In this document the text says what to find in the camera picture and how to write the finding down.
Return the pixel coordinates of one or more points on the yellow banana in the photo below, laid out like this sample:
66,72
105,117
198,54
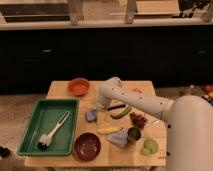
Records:
109,130

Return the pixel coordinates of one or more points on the green cup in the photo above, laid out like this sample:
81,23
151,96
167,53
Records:
150,147

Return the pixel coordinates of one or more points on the purple bowl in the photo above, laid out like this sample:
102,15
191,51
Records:
87,147

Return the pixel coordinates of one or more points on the grey blue cloth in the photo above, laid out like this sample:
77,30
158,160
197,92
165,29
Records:
119,138

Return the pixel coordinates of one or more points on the wooden table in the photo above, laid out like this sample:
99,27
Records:
110,155

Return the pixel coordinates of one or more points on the orange bowl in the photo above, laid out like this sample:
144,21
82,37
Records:
78,86

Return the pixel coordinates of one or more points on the dark cabinet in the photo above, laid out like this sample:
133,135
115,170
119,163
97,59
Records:
168,56

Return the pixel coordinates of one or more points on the black and white eraser block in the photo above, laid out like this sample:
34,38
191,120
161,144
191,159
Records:
116,107

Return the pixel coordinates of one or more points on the metal cup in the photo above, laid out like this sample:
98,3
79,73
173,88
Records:
134,134

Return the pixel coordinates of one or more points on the red tomato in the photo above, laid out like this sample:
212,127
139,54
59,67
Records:
137,90

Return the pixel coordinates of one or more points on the green pepper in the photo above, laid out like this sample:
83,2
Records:
122,114

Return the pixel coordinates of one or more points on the metal spoon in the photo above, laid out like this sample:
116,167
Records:
152,123

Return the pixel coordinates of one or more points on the blue sponge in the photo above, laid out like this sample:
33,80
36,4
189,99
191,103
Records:
91,115

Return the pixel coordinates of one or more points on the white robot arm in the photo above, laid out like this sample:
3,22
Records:
189,122

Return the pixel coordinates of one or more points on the brown grape bunch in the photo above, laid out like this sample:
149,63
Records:
138,120

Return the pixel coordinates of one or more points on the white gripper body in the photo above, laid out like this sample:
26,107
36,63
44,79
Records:
100,117

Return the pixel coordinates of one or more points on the green plastic tray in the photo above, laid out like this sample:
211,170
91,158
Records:
46,114

